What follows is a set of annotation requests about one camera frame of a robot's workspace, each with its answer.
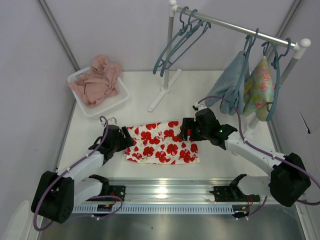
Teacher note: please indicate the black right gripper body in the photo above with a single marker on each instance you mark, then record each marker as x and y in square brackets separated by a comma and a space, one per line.
[188, 128]

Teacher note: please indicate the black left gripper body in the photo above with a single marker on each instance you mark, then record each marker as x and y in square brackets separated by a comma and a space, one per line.
[126, 136]

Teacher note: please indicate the red poppy print skirt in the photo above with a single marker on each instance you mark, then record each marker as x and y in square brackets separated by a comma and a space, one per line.
[159, 143]

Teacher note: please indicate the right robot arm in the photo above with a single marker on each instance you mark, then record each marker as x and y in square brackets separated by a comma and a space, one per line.
[286, 180]

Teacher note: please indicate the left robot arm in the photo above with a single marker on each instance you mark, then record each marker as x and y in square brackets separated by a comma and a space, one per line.
[59, 192]

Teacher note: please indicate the teal hanger with blue garment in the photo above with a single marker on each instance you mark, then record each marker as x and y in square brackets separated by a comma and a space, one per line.
[237, 96]

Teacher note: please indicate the white plastic laundry basket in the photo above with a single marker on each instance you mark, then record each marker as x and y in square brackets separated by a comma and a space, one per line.
[108, 105]

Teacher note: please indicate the light blue fleece garment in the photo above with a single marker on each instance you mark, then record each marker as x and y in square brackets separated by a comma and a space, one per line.
[225, 85]

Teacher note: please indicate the pink crumpled garment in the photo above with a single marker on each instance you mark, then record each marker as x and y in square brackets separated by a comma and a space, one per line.
[99, 84]

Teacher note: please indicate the pastel floral garment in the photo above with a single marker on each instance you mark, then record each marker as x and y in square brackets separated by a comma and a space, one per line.
[259, 90]

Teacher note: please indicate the silver clothes rack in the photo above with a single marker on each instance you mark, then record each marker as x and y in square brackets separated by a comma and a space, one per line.
[184, 22]

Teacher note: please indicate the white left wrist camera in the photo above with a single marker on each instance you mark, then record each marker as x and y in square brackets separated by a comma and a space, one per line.
[111, 121]

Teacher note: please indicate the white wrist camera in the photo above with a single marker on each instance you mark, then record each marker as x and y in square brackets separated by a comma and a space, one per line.
[198, 107]
[111, 121]

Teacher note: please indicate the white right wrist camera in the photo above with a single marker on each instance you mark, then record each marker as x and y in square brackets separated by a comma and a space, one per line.
[198, 107]

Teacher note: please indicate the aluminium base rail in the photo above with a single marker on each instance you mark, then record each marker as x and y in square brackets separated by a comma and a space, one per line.
[169, 190]

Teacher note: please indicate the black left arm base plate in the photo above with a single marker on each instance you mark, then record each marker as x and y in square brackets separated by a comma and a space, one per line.
[114, 190]

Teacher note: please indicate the white slotted cable duct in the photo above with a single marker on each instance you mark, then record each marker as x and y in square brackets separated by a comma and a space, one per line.
[134, 208]

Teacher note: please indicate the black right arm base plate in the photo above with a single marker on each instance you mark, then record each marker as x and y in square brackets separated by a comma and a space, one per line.
[226, 193]

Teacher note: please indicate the grey corner frame post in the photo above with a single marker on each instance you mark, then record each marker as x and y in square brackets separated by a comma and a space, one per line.
[44, 7]

